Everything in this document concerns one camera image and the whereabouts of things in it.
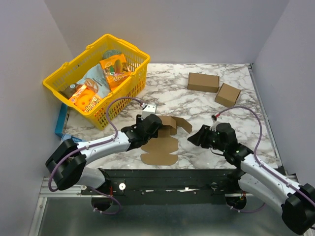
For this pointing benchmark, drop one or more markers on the small folded cardboard box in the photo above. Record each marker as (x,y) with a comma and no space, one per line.
(227,95)

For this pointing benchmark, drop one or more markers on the green round snack pack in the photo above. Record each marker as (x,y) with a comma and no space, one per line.
(111,53)

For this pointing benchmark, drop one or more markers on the orange mango snack bag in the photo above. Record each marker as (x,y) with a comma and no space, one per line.
(115,69)

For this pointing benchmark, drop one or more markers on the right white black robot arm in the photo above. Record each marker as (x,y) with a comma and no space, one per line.
(293,201)

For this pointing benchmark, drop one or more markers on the light blue bread bag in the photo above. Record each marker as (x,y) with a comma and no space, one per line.
(96,81)

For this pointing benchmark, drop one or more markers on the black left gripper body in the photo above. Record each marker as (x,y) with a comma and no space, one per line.
(155,135)

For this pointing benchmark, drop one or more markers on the dark brown snack pack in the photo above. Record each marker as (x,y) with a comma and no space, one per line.
(68,92)

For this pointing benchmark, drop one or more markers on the orange apple snack bag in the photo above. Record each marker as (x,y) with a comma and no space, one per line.
(85,99)

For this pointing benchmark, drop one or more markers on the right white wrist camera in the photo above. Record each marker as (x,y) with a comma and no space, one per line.
(214,125)

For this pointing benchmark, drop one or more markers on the light blue small carton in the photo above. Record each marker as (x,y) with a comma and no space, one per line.
(68,136)

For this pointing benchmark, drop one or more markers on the large folded cardboard box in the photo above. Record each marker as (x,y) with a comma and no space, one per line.
(203,82)

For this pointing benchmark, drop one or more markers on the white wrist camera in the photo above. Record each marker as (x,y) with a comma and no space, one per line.
(148,110)
(214,125)

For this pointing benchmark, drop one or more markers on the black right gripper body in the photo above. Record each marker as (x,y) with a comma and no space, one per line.
(203,135)

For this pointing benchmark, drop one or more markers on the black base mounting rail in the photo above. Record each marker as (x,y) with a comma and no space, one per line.
(175,187)

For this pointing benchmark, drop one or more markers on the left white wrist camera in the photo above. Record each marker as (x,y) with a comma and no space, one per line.
(148,110)

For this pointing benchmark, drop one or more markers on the yellow plastic shopping basket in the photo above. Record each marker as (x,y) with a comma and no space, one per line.
(85,70)

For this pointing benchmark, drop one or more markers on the brown cardboard box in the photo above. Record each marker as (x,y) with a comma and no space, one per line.
(159,150)

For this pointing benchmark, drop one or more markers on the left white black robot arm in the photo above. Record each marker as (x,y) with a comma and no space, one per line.
(67,164)

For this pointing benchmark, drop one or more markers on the blue flat box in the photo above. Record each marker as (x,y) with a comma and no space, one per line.
(61,120)

